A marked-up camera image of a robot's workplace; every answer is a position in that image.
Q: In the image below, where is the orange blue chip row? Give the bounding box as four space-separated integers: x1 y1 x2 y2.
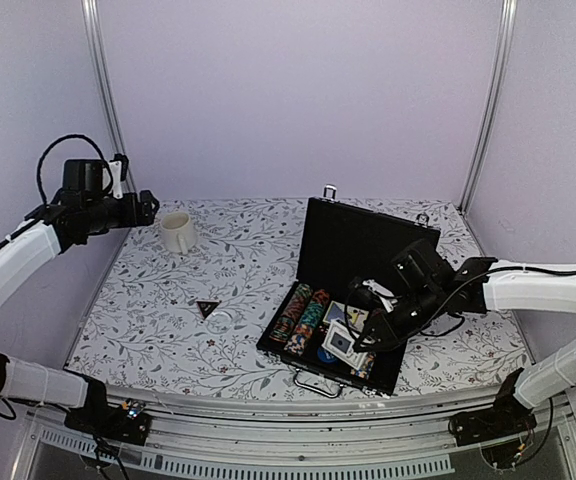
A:
351 352 376 379

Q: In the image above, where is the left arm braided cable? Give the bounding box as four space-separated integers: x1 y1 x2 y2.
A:
35 133 112 206

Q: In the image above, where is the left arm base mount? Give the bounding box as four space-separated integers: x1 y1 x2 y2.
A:
64 380 152 446

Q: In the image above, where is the white playing card box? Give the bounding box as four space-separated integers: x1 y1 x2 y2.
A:
322 322 367 370

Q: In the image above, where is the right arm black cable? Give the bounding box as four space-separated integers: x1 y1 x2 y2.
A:
342 264 576 461

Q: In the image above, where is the clear dealer button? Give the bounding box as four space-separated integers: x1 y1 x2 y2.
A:
205 310 234 335

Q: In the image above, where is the cream ceramic mug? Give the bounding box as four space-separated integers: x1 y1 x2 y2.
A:
159 212 198 255

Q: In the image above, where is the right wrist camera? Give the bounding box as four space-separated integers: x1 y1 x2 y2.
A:
362 279 398 312

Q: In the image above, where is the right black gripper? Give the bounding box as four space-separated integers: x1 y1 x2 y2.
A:
354 282 446 351

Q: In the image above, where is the aluminium frame post right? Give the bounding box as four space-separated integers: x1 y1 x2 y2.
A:
459 0 518 216

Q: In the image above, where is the aluminium frame post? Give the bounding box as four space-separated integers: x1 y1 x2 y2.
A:
80 0 130 161
459 0 518 216

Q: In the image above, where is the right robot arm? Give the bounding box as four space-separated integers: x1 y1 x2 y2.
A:
353 240 576 436

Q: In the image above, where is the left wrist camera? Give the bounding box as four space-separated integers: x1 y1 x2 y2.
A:
108 153 129 200

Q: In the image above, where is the blue small blind button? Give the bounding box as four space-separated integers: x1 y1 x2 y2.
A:
317 349 337 363

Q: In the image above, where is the red black triangular card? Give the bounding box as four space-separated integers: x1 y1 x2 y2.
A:
196 300 220 319

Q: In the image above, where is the aluminium frame post left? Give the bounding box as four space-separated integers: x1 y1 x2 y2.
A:
80 0 130 161

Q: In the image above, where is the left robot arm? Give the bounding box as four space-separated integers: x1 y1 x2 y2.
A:
0 154 159 434

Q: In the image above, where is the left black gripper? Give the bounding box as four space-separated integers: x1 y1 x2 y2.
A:
86 189 160 232

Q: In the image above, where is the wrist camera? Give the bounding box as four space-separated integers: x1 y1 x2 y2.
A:
108 153 129 200
362 279 398 312

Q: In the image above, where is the aluminium front rail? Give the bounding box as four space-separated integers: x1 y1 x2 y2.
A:
11 388 576 479

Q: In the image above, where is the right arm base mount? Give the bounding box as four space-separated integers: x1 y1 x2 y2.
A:
448 401 537 446

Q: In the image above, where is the teal orange chip row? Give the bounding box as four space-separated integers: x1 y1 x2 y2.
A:
284 289 330 355

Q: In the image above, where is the green poker chip row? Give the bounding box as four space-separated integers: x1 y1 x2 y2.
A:
270 283 313 342

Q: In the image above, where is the black poker case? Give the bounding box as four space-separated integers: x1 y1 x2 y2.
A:
257 197 440 396

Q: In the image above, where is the playing card deck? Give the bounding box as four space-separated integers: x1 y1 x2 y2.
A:
322 301 369 330

